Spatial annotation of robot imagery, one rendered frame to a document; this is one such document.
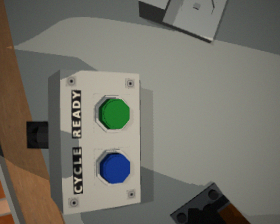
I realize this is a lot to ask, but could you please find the white push-button panel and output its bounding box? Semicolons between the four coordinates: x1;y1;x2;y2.
26;69;141;215

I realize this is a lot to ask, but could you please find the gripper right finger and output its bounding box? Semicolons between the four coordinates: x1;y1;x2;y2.
202;207;226;224

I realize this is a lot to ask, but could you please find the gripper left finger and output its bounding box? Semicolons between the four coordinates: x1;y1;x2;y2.
188;208;210;224

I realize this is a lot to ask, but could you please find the orange rectangular plate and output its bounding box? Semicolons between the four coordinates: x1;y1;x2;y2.
219;204;251;224

